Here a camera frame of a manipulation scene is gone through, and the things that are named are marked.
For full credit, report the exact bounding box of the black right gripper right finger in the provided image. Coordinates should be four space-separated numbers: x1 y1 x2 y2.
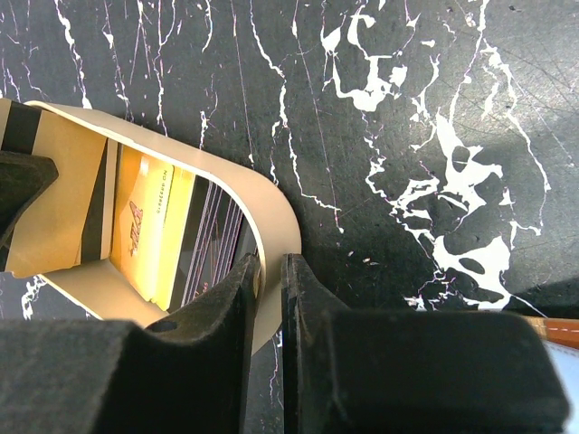
281 254 570 433

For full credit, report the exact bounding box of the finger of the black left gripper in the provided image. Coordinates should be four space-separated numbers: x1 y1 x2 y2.
1 151 59 250

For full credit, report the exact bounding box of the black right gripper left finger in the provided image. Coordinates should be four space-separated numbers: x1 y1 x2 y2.
1 254 259 433

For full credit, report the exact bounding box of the gold credit card black stripe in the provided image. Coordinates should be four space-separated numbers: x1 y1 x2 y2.
1 99 118 277

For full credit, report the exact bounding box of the beige oval card tray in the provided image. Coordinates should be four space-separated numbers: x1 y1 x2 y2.
18 115 301 349

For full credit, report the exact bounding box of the brown leather card holder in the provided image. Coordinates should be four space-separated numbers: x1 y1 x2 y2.
527 316 579 390

